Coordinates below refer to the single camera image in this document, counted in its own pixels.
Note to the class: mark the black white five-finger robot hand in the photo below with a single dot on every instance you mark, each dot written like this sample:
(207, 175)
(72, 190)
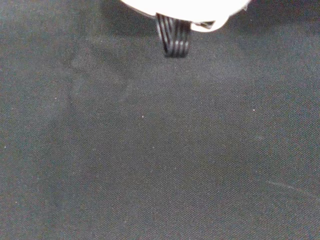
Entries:
(185, 10)

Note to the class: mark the black bench cloth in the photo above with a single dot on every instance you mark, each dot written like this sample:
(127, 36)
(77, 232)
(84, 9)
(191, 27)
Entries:
(150, 150)

